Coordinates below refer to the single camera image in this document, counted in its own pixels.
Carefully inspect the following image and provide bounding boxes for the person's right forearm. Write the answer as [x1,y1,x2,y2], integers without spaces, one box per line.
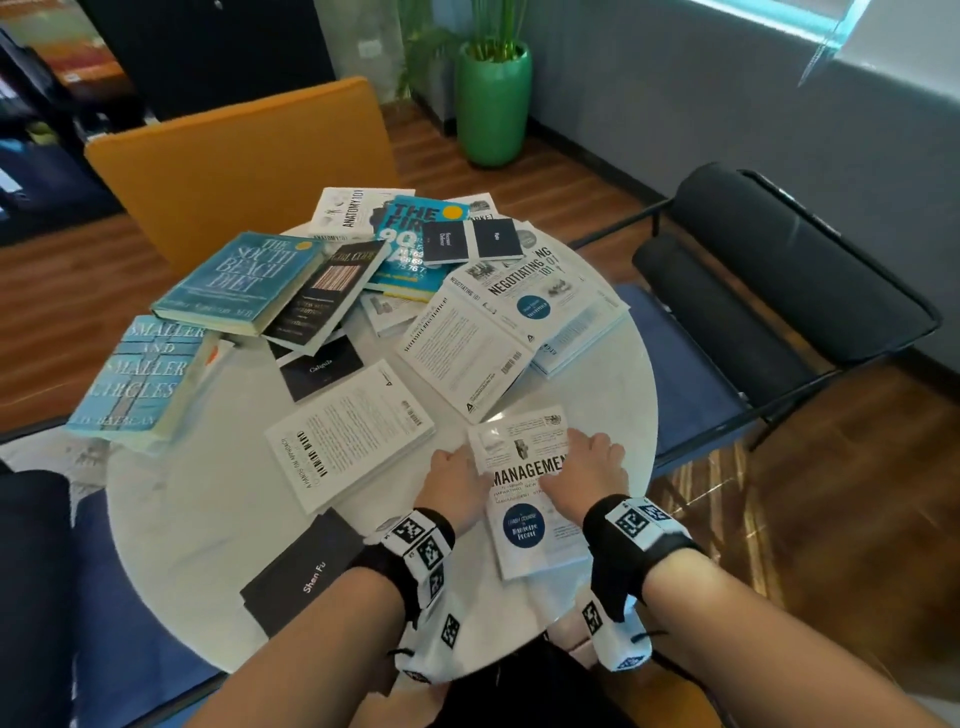
[641,539,954,728]

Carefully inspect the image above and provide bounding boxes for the blue book with yellow dot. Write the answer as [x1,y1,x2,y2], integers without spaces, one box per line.
[365,194,470,304]

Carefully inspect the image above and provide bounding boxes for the teal hardcover book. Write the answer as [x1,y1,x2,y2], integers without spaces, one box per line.
[151,230,328,337]

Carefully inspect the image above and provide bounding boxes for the white book with body sketches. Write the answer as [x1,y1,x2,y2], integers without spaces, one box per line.
[308,187,416,243]

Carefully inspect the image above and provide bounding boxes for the light blue paperback book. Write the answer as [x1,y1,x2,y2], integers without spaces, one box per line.
[65,314,219,455]

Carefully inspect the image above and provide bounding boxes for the person's left forearm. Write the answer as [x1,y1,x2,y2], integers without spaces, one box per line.
[187,566,410,728]

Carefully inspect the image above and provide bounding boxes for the grey patterned rug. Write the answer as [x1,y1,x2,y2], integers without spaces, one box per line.
[0,423,114,489]

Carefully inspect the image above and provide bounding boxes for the orange striped boxes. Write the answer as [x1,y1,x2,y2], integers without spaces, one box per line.
[14,0,129,85]

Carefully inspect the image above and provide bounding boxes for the person's right hand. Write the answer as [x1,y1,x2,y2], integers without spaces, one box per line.
[538,427,630,526]

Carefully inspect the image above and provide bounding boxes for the orange upholstered chair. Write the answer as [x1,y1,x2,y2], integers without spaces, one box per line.
[83,74,399,283]

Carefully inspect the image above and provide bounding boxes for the black cabinet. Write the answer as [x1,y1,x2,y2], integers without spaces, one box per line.
[74,0,337,124]

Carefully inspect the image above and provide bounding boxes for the green plant pot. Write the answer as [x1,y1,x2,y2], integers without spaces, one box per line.
[454,41,534,169]

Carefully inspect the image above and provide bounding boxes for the black bookshelf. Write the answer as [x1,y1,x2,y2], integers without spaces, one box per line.
[0,0,151,249]

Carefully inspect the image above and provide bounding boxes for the white marble table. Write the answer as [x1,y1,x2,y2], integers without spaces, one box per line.
[104,217,660,676]

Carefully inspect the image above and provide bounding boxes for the white book with gold circle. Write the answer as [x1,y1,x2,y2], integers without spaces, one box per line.
[446,192,500,223]

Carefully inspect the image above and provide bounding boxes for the black marker-tagged wristband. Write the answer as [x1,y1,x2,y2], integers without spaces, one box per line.
[348,508,457,628]
[581,493,706,624]

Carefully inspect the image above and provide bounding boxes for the white marker-tagged wrist camera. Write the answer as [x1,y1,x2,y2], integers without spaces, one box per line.
[577,592,654,673]
[393,592,470,685]

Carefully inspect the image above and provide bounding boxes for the person's left hand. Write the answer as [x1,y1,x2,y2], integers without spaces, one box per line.
[413,443,496,538]

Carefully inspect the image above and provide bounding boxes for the black book with barcode print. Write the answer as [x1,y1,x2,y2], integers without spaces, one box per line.
[260,239,391,358]

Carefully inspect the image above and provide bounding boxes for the green palm plant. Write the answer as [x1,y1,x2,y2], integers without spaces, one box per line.
[393,0,530,99]

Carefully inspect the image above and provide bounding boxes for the black roll-cushion lounge chair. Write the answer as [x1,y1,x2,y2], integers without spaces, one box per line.
[569,161,945,481]
[0,419,226,728]

